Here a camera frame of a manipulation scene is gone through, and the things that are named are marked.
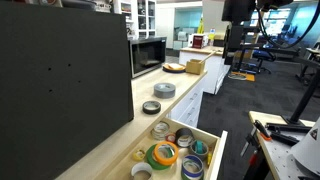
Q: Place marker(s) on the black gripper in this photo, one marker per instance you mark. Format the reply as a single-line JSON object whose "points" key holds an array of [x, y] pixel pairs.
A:
{"points": [[238, 11]]}

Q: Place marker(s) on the orange masking tape roll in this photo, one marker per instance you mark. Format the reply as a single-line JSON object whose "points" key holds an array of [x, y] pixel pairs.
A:
{"points": [[165, 163]]}

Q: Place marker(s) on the white drawer cabinet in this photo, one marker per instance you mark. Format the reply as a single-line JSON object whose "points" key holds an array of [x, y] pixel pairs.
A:
{"points": [[190, 106]]}

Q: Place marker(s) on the black tape roll white core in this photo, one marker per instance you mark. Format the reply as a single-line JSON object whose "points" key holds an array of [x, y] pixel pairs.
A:
{"points": [[181, 131]]}

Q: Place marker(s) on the teal tape roll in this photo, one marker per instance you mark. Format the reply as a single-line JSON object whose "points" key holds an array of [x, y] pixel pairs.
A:
{"points": [[199, 146]]}

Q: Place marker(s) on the small black tape roll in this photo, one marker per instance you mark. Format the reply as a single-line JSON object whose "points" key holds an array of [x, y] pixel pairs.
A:
{"points": [[151, 111]]}

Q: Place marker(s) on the wooden drawer with white front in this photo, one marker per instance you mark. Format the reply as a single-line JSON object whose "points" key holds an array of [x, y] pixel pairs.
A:
{"points": [[216, 153]]}

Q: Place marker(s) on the small red tape roll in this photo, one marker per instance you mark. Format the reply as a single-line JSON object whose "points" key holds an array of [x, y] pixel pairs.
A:
{"points": [[167, 137]]}

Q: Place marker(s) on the clear tape roll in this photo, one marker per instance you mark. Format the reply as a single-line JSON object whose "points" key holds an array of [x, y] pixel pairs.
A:
{"points": [[154, 133]]}

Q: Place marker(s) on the blue striped tape roll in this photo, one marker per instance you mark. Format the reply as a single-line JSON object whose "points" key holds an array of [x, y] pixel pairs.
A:
{"points": [[191, 175]]}

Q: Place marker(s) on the green tape roll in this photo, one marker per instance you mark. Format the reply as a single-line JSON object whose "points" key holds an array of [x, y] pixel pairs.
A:
{"points": [[150, 160]]}

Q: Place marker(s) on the small yellow tape roll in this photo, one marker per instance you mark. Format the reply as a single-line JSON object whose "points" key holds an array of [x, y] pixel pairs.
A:
{"points": [[136, 156]]}

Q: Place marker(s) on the cardboard box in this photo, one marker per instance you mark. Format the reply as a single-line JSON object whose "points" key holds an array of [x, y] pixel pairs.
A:
{"points": [[219, 40]]}

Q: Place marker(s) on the blue office chair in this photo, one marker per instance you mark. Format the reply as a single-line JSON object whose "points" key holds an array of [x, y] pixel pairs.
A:
{"points": [[261, 55]]}

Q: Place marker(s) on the wooden spoon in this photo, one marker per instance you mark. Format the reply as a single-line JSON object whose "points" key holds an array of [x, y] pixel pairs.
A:
{"points": [[208, 56]]}

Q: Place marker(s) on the orange floor mat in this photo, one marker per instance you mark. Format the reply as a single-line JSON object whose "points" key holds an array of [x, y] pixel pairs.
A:
{"points": [[250, 77]]}

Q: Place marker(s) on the red and white appliance box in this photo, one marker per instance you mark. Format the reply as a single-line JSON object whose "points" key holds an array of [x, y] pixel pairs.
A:
{"points": [[198, 41]]}

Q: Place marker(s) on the small wooden box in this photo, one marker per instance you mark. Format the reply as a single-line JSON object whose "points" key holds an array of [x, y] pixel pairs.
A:
{"points": [[195, 68]]}

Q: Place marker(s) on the bread slice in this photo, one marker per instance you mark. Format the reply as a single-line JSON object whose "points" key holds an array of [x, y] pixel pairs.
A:
{"points": [[174, 66]]}

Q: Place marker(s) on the black clamp with orange trigger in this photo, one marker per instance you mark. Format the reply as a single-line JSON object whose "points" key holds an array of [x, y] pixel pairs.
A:
{"points": [[261, 128]]}

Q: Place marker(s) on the black pole stand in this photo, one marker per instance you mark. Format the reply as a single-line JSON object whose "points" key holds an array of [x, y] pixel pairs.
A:
{"points": [[305, 100]]}

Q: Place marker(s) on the black and red bar clamp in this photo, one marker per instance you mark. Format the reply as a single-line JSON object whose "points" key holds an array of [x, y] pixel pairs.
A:
{"points": [[250, 141]]}

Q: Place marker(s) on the white shelf unit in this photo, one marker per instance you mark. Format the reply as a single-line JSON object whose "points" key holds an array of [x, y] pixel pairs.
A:
{"points": [[135, 10]]}

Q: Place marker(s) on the perforated robot table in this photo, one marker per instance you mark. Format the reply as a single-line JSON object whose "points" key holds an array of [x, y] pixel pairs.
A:
{"points": [[276, 153]]}

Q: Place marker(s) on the black desk frame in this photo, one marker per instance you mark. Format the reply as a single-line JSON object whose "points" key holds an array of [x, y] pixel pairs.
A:
{"points": [[283, 51]]}

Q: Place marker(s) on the grey duct tape roll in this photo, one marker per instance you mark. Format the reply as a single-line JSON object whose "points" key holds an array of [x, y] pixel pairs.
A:
{"points": [[164, 92]]}

